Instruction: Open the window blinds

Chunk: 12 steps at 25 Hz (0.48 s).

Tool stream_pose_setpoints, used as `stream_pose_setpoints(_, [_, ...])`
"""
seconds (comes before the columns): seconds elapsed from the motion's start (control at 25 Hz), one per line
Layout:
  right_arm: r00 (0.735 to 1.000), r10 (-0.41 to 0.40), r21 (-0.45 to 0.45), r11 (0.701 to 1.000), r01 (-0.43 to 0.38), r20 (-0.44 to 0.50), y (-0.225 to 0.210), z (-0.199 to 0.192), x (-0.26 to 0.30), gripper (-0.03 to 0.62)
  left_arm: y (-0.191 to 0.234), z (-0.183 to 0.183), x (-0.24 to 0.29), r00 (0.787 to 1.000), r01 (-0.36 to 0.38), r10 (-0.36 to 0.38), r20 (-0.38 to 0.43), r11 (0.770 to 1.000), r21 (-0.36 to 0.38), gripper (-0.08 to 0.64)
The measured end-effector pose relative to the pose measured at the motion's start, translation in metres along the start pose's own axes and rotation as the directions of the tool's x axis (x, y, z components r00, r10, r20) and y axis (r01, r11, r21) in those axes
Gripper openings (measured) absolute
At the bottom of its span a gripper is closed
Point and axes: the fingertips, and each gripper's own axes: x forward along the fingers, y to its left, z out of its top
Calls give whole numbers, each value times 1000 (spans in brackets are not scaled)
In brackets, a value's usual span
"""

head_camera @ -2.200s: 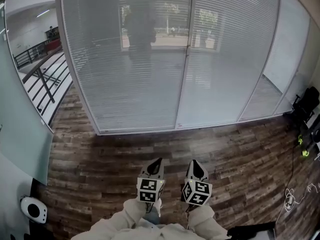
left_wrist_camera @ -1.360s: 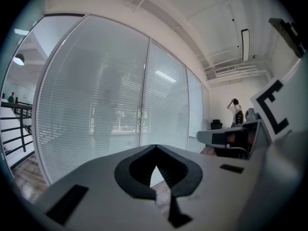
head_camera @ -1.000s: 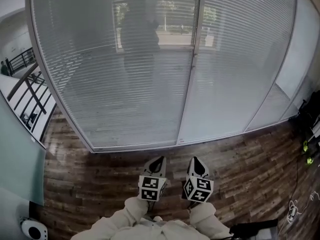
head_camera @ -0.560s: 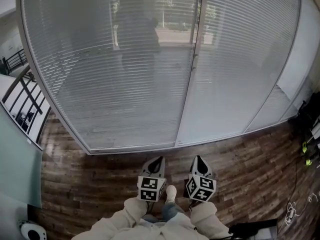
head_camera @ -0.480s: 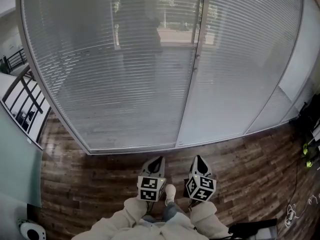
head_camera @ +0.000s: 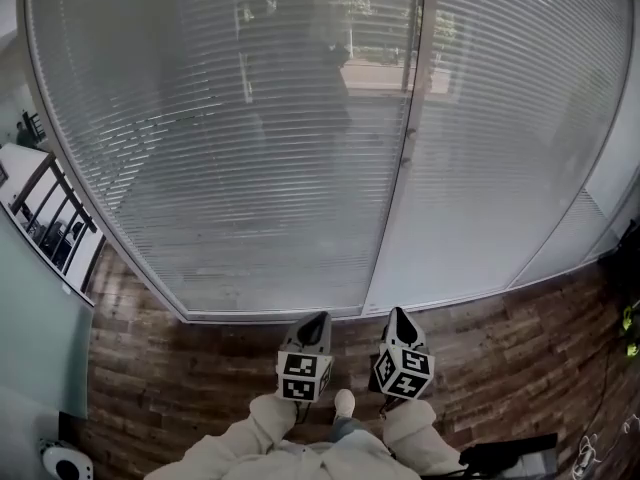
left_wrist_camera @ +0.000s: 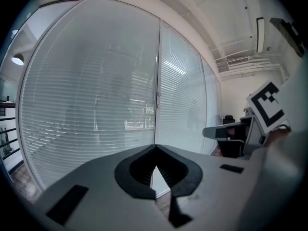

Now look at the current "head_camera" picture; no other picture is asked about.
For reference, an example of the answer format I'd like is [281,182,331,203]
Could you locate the dark metal railing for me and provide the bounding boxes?
[9,150,100,275]

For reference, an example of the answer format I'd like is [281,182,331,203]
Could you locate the black floor cable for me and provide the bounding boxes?
[589,345,615,437]

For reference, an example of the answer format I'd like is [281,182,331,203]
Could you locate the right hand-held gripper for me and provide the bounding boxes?
[368,306,436,400]

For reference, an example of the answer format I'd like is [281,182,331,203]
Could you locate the frosted glass door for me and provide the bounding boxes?
[0,202,96,422]

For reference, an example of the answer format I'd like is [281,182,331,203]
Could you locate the glass door with blinds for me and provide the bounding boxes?
[14,0,640,324]

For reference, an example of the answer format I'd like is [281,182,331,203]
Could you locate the person's right forearm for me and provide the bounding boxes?
[382,398,464,474]

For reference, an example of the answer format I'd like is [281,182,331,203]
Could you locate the person's white shoe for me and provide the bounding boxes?
[333,388,357,422]

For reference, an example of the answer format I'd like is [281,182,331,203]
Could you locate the person's left forearm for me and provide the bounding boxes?
[209,393,301,469]

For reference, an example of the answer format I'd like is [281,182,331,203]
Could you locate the person's white fleece jacket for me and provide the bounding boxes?
[144,432,464,480]

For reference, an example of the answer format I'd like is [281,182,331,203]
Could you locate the white round device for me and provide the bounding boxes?
[40,440,94,480]

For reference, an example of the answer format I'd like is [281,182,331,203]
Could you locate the person's blue jeans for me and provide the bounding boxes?
[329,416,369,444]

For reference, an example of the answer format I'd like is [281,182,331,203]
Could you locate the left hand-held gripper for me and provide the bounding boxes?
[277,311,335,403]

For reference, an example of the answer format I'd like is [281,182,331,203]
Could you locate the black equipment bar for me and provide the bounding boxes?
[458,432,559,480]

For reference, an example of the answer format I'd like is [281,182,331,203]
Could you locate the glass window with white blinds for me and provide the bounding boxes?
[512,132,640,289]
[24,0,426,319]
[362,0,636,314]

